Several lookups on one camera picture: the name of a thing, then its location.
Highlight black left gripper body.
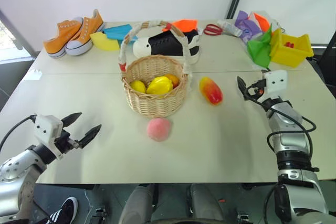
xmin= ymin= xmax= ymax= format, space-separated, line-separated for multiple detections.
xmin=54 ymin=128 xmax=81 ymax=155

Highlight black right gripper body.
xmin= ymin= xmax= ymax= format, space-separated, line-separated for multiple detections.
xmin=246 ymin=78 xmax=269 ymax=102

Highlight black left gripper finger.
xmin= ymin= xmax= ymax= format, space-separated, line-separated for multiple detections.
xmin=61 ymin=112 xmax=83 ymax=128
xmin=79 ymin=123 xmax=102 ymax=149

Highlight orange fruit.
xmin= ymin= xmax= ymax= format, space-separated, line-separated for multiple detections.
xmin=164 ymin=73 xmax=181 ymax=89

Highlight green crumpled paper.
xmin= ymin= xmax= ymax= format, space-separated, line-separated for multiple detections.
xmin=247 ymin=24 xmax=274 ymax=69

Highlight yellow plastic bin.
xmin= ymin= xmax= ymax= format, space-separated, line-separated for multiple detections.
xmin=269 ymin=28 xmax=314 ymax=68

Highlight red yellow mango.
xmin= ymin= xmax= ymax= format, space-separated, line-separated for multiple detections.
xmin=198 ymin=77 xmax=224 ymax=106

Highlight purple crumpled paper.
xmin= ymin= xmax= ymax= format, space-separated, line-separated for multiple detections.
xmin=234 ymin=10 xmax=264 ymax=44

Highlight white bag with orange paper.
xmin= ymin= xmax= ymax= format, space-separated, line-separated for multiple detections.
xmin=249 ymin=10 xmax=279 ymax=34

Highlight clear plastic bottle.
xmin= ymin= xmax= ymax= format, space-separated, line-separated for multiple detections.
xmin=217 ymin=19 xmax=244 ymax=37

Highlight black chair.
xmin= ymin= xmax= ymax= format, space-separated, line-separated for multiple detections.
xmin=308 ymin=42 xmax=336 ymax=90

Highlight red scissors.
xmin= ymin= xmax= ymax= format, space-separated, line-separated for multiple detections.
xmin=203 ymin=24 xmax=223 ymax=36

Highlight yellow lemon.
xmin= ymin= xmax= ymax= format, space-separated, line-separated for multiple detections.
xmin=130 ymin=80 xmax=147 ymax=94

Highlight pink peach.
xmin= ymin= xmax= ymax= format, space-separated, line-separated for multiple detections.
xmin=146 ymin=118 xmax=174 ymax=143

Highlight black shoe white stripes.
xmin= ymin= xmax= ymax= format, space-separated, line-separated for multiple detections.
xmin=43 ymin=196 xmax=79 ymax=224

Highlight orange canvas sneaker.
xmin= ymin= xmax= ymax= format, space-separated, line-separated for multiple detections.
xmin=65 ymin=9 xmax=104 ymax=57
xmin=43 ymin=16 xmax=85 ymax=59

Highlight yellow bell pepper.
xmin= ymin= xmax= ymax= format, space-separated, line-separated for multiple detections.
xmin=145 ymin=76 xmax=174 ymax=95

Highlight yellow folded paper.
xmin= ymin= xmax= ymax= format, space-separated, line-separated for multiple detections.
xmin=89 ymin=31 xmax=120 ymax=51

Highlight grey rounded shape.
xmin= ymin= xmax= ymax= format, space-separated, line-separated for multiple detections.
xmin=121 ymin=183 xmax=159 ymax=224
xmin=188 ymin=183 xmax=224 ymax=224

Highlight orange folded paper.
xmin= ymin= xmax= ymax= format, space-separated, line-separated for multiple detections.
xmin=161 ymin=19 xmax=198 ymax=33

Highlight black and white sneaker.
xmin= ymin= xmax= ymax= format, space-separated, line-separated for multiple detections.
xmin=132 ymin=28 xmax=202 ymax=65

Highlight blue folded paper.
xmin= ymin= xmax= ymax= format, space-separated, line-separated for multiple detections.
xmin=102 ymin=24 xmax=139 ymax=44

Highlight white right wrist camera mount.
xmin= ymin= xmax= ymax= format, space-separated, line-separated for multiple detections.
xmin=262 ymin=70 xmax=288 ymax=94

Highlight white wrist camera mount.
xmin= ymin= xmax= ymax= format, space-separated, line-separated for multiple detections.
xmin=33 ymin=114 xmax=65 ymax=161
xmin=262 ymin=70 xmax=288 ymax=94

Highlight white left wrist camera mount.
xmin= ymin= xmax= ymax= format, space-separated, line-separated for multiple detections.
xmin=33 ymin=114 xmax=65 ymax=161

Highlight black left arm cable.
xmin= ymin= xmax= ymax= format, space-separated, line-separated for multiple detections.
xmin=0 ymin=114 xmax=37 ymax=152

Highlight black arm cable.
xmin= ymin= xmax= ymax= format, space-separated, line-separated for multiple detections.
xmin=0 ymin=114 xmax=37 ymax=152
xmin=266 ymin=102 xmax=317 ymax=162

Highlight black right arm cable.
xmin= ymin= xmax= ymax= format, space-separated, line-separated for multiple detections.
xmin=266 ymin=102 xmax=317 ymax=162

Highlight wicker basket with handle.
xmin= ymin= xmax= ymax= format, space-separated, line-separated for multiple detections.
xmin=119 ymin=20 xmax=194 ymax=118

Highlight grey window frame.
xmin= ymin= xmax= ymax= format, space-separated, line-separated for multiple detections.
xmin=0 ymin=8 xmax=37 ymax=57

